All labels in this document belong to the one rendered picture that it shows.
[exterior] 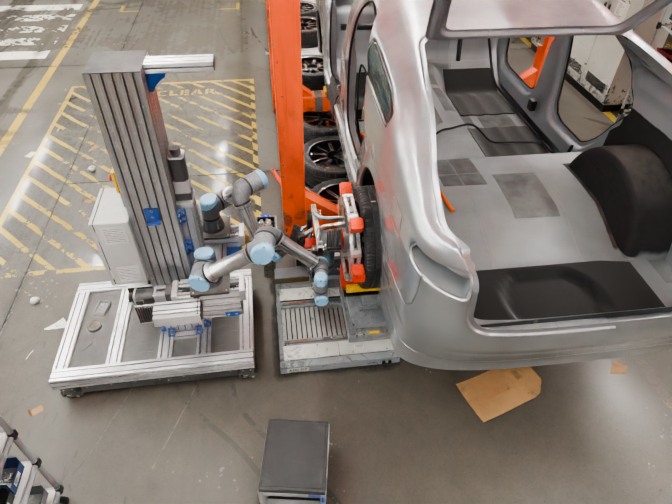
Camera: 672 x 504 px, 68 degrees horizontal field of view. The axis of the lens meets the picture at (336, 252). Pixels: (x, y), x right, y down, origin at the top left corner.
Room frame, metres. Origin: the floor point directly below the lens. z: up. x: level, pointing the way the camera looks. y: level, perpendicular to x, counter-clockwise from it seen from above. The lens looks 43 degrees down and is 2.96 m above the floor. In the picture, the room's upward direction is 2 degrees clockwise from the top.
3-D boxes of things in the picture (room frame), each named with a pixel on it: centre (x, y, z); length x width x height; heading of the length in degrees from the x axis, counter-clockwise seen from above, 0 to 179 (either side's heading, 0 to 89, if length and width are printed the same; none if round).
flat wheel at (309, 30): (7.43, 0.54, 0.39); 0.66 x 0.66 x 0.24
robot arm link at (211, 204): (2.55, 0.81, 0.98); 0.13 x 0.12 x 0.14; 138
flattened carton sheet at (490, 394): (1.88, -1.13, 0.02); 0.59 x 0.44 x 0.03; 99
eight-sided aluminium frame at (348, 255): (2.42, -0.08, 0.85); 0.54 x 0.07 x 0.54; 9
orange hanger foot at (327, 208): (2.92, -0.02, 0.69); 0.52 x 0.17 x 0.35; 99
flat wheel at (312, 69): (5.99, 0.35, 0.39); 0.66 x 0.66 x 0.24
